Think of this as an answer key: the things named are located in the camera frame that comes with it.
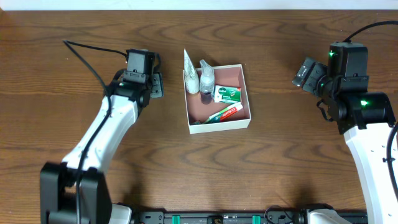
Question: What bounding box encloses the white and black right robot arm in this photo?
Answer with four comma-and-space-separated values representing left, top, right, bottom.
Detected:
292, 42, 397, 223

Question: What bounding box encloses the clear foam pump bottle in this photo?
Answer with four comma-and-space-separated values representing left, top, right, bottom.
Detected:
200, 59, 215, 105

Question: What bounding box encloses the white shampoo tube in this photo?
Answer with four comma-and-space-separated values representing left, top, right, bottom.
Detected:
184, 50, 200, 95

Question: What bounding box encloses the green Colgate toothpaste tube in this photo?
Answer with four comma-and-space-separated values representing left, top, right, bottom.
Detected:
204, 102, 243, 124

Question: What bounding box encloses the white box with pink interior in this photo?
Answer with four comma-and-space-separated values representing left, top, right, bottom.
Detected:
185, 64, 251, 134

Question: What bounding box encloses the green and white soap box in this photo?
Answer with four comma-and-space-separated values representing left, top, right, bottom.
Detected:
213, 85, 241, 104

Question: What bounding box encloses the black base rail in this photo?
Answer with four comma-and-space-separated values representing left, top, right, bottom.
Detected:
108, 202, 371, 224

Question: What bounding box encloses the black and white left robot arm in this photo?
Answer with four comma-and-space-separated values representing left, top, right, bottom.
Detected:
40, 49, 164, 223

